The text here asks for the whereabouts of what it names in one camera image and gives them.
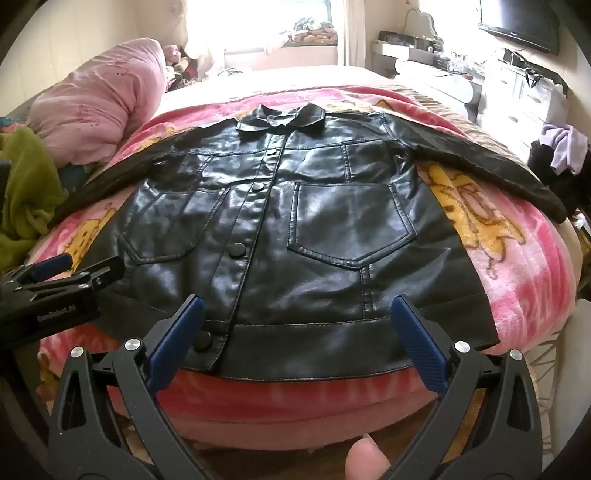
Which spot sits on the pink printed blanket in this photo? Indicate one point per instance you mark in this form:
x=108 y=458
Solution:
x=508 y=286

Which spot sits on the light purple cloth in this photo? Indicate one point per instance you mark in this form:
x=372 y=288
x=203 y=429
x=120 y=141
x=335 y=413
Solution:
x=563 y=143

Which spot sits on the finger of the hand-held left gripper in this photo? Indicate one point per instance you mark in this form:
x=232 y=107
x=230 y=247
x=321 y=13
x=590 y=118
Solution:
x=51 y=267
x=106 y=272

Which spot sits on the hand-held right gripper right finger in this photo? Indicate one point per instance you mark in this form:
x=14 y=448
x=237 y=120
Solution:
x=415 y=341

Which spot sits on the black leather jacket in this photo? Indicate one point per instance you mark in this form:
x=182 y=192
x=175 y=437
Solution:
x=323 y=230

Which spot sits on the green cloth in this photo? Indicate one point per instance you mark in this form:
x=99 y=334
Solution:
x=27 y=194

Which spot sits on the black flat television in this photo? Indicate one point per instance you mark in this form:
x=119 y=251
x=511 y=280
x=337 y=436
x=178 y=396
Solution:
x=517 y=21

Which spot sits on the white dresser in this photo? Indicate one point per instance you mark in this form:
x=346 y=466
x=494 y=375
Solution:
x=508 y=92

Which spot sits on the pink pillow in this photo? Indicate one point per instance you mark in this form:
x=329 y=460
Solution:
x=92 y=101

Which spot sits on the colourful clothes heap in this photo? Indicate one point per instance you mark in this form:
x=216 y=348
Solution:
x=180 y=67

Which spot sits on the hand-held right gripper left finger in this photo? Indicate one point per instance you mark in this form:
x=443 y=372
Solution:
x=178 y=341

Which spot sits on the white curtain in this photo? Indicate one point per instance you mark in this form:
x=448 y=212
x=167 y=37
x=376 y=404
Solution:
x=203 y=37

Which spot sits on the clothes pile on windowsill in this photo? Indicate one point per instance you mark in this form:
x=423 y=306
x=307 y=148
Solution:
x=314 y=34

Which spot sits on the dark teal patterned cloth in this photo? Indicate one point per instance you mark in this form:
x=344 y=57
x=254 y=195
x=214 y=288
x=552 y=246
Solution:
x=76 y=174

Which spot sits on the dark clothes pile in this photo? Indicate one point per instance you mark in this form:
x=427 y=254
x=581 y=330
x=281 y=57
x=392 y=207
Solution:
x=554 y=184

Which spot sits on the person's right hand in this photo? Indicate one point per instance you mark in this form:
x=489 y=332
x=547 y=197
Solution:
x=367 y=461

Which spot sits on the white desk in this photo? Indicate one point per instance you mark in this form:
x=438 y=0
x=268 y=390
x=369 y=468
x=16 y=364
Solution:
x=438 y=83

